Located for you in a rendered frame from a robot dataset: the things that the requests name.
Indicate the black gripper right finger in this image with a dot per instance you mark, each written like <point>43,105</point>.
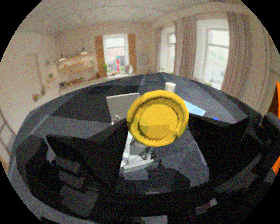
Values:
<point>218,140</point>

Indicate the yellow round plate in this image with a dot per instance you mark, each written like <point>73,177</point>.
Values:
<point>157,118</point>

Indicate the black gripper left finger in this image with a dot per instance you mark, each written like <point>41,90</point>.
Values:
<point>101,154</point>

